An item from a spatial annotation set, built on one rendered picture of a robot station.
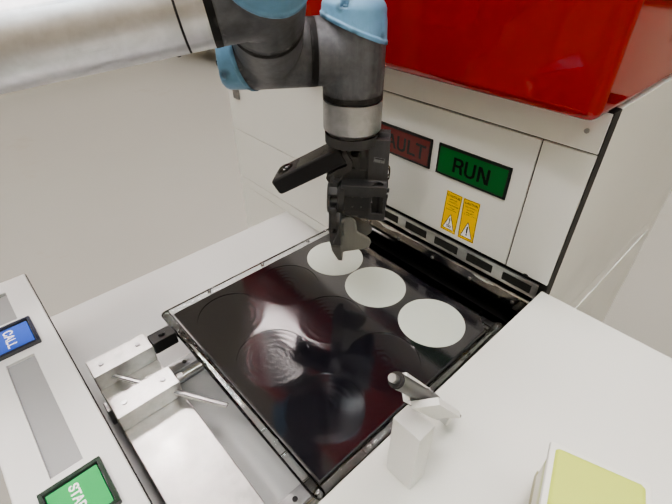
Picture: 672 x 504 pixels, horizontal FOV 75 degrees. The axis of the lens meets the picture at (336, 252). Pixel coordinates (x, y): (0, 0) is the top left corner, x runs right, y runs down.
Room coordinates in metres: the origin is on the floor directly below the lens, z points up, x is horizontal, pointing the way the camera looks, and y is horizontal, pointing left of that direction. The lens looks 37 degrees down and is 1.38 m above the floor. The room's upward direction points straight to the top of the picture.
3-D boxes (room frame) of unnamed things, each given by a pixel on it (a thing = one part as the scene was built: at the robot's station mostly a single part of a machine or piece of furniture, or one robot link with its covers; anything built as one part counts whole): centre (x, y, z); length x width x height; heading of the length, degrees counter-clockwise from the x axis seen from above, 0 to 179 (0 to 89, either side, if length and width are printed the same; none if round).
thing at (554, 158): (0.77, -0.03, 1.02); 0.81 x 0.03 x 0.40; 43
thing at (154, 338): (0.44, 0.25, 0.90); 0.04 x 0.02 x 0.03; 133
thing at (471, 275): (0.63, -0.14, 0.89); 0.44 x 0.02 x 0.10; 43
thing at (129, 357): (0.40, 0.30, 0.89); 0.08 x 0.03 x 0.03; 133
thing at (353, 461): (0.34, -0.11, 0.90); 0.37 x 0.01 x 0.01; 133
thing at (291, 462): (0.35, 0.14, 0.90); 0.38 x 0.01 x 0.01; 43
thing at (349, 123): (0.56, -0.02, 1.19); 0.08 x 0.08 x 0.05
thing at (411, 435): (0.22, -0.08, 1.03); 0.06 x 0.04 x 0.13; 133
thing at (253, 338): (0.47, 0.01, 0.90); 0.34 x 0.34 x 0.01; 43
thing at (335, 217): (0.53, 0.00, 1.04); 0.05 x 0.02 x 0.09; 174
